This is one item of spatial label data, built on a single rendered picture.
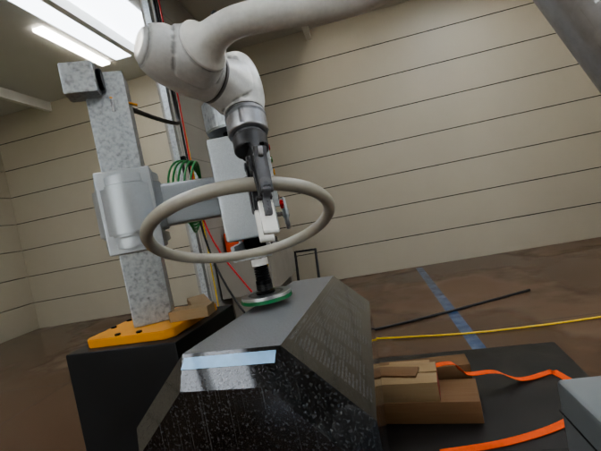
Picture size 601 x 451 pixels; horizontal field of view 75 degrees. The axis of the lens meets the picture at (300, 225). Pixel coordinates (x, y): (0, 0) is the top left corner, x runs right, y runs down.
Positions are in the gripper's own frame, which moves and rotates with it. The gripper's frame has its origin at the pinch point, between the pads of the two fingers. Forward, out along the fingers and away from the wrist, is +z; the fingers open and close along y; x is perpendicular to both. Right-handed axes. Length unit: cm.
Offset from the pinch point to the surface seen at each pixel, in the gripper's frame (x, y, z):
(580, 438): -42, -11, 48
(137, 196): 31, 111, -66
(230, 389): 7, 50, 29
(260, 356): -3, 47, 22
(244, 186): 3.2, -0.9, -7.8
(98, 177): 48, 111, -78
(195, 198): 12.8, 2.4, -7.7
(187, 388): 18, 58, 26
